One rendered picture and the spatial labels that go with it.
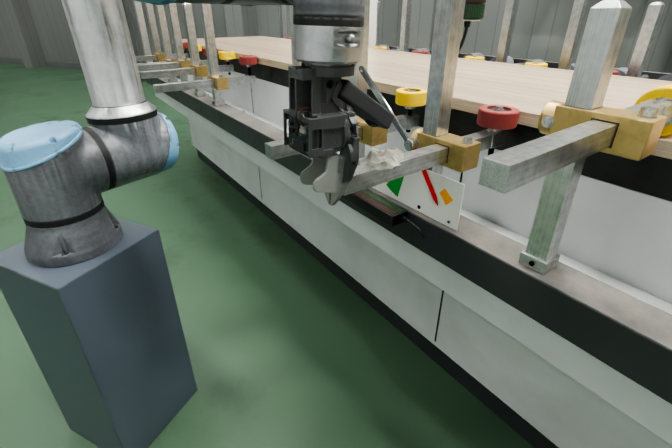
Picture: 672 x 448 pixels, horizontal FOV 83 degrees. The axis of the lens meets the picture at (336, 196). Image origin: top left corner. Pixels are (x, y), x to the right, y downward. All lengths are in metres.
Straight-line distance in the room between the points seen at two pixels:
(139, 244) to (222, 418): 0.61
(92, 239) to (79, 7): 0.48
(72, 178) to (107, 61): 0.26
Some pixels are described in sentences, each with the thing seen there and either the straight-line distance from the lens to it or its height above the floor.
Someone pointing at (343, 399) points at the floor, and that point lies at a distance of 1.34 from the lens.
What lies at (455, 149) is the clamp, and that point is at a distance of 0.73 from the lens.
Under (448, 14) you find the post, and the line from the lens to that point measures 0.74.
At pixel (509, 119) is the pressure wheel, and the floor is 0.89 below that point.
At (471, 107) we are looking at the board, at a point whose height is 0.89.
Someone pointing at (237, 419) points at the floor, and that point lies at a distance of 1.33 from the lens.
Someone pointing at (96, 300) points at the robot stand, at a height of 0.52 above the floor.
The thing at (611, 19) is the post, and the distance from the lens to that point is 0.61.
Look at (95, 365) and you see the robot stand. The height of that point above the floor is 0.38.
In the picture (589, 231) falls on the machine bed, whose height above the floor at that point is 0.69.
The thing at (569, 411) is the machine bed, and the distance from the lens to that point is 1.17.
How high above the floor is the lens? 1.09
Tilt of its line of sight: 26 degrees down
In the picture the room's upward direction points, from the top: straight up
